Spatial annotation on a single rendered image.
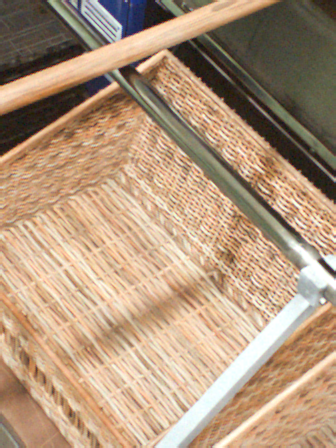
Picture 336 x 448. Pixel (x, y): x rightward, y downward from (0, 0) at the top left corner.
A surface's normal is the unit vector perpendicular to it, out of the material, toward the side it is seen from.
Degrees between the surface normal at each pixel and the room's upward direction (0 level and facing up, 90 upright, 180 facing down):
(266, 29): 70
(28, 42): 0
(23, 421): 0
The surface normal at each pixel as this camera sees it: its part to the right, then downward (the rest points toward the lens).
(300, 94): -0.69, 0.15
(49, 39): 0.13, -0.64
